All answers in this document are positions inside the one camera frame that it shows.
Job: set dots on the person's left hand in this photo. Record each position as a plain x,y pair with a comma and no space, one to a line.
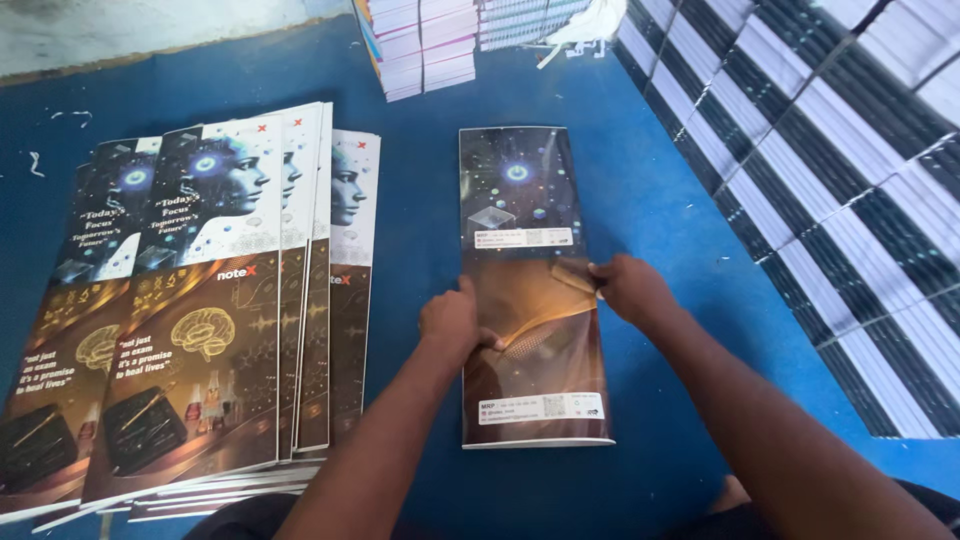
450,322

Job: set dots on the stack of black white notebooks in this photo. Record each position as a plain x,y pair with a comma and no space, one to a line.
810,187

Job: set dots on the person's right hand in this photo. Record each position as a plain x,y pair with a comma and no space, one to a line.
634,289

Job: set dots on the pile of printed cover sheets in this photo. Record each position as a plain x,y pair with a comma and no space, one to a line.
187,300

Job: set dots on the person's right fingers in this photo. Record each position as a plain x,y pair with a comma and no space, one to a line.
600,276

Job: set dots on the white paper scrap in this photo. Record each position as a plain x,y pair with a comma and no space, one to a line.
75,115
34,163

